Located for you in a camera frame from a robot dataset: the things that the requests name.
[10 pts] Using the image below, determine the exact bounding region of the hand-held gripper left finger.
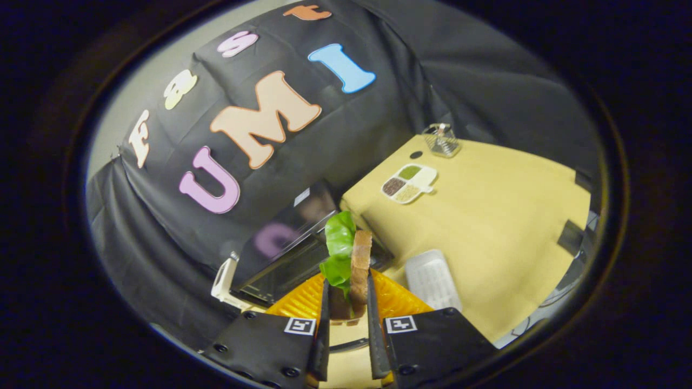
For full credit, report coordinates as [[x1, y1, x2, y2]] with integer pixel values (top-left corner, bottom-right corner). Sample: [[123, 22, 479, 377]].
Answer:
[[203, 273, 331, 389]]

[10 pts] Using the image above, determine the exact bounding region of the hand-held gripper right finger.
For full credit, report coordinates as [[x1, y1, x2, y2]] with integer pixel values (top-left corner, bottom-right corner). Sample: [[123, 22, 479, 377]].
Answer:
[[367, 269, 498, 387]]

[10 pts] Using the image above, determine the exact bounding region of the lettuce sandwich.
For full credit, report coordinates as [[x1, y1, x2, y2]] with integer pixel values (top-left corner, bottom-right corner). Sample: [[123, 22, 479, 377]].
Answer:
[[319, 211, 374, 325]]

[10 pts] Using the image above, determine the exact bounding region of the black toaster oven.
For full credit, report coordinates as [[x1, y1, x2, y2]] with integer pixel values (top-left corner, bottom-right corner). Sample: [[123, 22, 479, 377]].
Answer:
[[230, 181, 395, 354]]

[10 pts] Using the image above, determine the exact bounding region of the white bread toaster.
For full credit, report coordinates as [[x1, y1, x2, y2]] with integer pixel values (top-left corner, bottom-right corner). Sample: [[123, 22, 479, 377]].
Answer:
[[211, 251, 265, 314]]

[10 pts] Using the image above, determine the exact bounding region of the white ribbed oblong plate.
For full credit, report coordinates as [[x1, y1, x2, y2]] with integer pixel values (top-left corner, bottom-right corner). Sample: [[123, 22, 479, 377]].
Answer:
[[404, 249, 463, 312]]

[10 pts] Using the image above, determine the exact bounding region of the white divided grain dish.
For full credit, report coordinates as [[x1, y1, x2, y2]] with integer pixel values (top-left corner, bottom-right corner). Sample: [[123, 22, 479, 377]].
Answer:
[[381, 164, 438, 205]]

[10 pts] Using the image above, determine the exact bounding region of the metal wire mesh holder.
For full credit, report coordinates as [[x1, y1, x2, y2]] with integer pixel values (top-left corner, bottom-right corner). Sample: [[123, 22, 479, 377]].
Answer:
[[422, 123, 462, 158]]

